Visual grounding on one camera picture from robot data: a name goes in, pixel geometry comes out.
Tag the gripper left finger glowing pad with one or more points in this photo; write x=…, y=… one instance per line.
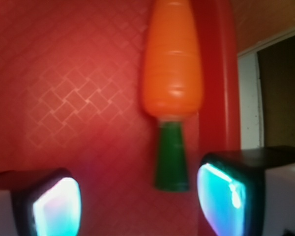
x=46, y=203

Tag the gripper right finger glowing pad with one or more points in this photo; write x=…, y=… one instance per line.
x=249, y=192

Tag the orange toy carrot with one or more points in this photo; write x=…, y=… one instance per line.
x=172, y=87

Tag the red plastic tray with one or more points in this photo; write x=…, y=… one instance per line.
x=70, y=76

